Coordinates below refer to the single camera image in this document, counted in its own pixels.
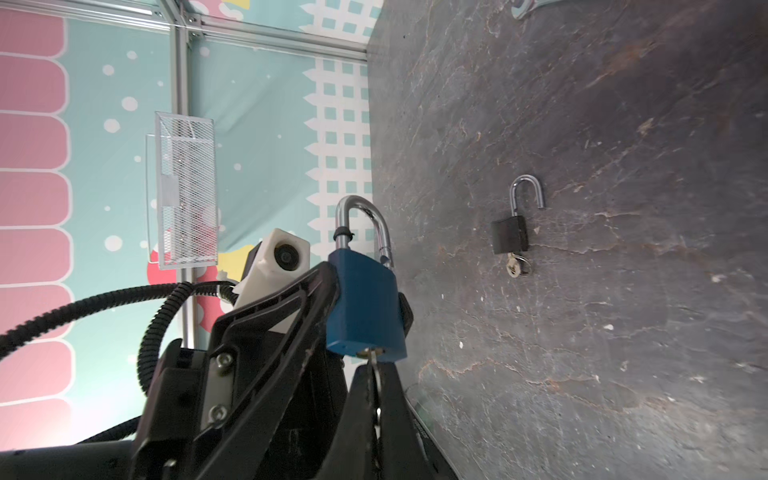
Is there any white wire mesh basket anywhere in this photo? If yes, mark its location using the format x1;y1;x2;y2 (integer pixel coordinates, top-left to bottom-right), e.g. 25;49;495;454
153;112;220;270

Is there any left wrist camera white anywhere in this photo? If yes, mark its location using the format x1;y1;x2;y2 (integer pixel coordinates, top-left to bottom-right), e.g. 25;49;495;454
233;229;310;309

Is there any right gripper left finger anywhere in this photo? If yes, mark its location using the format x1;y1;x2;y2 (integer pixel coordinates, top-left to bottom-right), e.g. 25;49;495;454
316;364;377;480

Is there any longer silver wrench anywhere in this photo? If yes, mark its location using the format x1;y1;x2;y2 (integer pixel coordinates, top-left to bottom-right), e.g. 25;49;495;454
511;0;561;20

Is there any large blue padlock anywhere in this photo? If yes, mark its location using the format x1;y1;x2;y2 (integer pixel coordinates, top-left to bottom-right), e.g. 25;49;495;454
326;195;407;362

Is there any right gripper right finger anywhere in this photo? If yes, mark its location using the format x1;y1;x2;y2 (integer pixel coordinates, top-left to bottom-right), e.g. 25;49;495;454
377;363;458;479

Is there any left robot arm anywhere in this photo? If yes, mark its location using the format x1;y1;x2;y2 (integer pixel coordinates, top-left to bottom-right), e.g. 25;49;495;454
1;261;177;451

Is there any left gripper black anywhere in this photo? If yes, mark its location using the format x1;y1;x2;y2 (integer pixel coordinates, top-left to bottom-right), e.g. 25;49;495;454
130;262;347;479

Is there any black padlock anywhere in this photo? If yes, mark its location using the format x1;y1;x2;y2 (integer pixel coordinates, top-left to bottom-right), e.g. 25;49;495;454
491;174;546;255

